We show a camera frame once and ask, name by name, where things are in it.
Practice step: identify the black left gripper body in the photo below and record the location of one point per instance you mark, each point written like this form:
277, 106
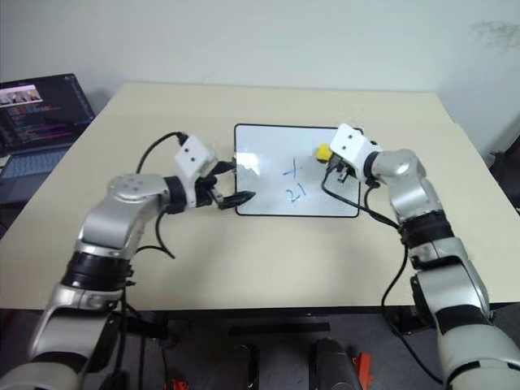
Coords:
202, 194

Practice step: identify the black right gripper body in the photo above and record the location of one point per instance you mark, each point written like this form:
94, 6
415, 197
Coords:
340, 170

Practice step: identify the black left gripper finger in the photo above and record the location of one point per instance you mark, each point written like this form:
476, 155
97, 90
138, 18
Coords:
224, 167
239, 199

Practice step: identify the yellow eraser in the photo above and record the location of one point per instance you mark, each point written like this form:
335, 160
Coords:
323, 152

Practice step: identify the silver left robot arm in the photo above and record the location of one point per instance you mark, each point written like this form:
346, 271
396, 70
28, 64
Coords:
122, 211

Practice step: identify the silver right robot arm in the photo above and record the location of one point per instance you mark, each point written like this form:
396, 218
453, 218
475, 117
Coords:
426, 227

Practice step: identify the open laptop with dark screen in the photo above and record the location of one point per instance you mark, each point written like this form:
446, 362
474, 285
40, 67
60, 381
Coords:
36, 122

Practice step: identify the dark rounded grey shape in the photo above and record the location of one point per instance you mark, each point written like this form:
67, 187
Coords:
331, 363

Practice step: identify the small orange part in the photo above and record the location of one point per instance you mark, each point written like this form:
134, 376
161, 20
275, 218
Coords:
178, 385

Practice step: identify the orange plastic part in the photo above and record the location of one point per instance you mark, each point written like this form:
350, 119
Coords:
364, 364

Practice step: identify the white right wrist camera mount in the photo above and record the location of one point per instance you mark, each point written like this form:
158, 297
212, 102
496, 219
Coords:
350, 145

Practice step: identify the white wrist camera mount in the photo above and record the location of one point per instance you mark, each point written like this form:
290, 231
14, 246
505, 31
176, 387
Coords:
195, 156
350, 145

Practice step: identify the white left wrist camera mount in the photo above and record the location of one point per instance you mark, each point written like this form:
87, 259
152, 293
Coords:
195, 156

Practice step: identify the white whiteboard with black frame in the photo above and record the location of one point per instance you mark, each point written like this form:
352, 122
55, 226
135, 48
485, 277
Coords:
268, 170

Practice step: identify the black table frame bar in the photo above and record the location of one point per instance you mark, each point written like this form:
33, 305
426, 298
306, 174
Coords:
280, 328

